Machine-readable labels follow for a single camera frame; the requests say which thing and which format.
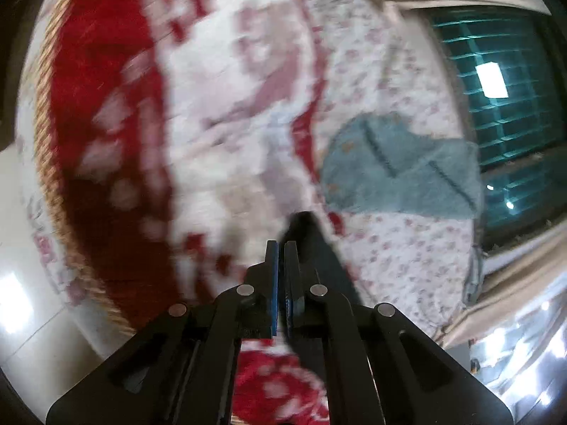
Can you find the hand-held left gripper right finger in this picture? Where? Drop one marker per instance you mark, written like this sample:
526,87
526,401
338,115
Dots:
290,283

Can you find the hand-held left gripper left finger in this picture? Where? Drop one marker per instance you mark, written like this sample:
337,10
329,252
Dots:
274,283

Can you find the floral print bed sheet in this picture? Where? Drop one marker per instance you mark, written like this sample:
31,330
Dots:
398,252

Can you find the teal fleece garment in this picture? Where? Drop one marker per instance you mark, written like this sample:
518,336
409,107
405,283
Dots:
398,172

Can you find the red floral plush blanket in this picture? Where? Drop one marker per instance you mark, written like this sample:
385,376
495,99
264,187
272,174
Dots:
110,97

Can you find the window with grille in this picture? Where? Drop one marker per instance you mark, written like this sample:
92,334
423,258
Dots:
509,119

